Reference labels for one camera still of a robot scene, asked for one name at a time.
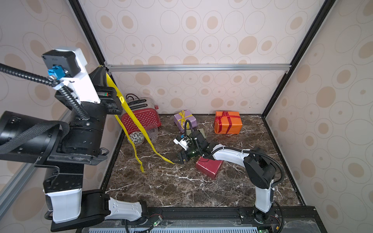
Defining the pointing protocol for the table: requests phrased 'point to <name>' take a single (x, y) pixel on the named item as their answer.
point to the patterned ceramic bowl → (137, 137)
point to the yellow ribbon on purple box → (182, 120)
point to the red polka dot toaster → (145, 109)
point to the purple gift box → (180, 118)
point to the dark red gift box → (208, 167)
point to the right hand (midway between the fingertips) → (178, 156)
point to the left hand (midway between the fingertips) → (107, 67)
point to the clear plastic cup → (152, 130)
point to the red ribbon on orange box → (226, 114)
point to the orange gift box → (228, 123)
